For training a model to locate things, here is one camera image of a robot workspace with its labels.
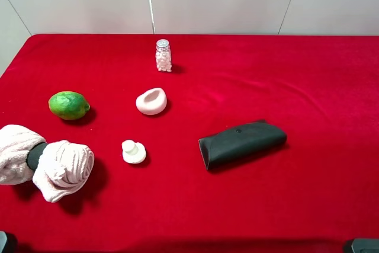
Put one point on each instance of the black base corner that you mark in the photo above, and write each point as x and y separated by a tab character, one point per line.
8	242
362	245

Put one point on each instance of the pink egg-shaped foam bowl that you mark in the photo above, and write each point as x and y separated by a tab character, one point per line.
152	102

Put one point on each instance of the glass bottle of white pills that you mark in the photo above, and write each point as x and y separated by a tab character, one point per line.
163	56

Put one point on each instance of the black base corner left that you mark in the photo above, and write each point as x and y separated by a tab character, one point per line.
8	242

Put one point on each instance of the white mushroom-shaped toy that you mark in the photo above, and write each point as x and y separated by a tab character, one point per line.
133	152

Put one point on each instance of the white vertical pole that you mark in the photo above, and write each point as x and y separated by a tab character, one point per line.
152	16

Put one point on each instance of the red table cloth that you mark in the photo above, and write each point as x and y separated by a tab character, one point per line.
311	194

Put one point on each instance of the black glasses case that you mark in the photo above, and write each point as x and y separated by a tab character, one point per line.
240	142

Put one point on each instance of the black base corner right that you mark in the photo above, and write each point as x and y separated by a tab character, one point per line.
362	245

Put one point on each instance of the green lime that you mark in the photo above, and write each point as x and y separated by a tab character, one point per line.
68	105

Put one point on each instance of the pink towel with band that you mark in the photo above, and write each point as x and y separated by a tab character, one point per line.
57	169

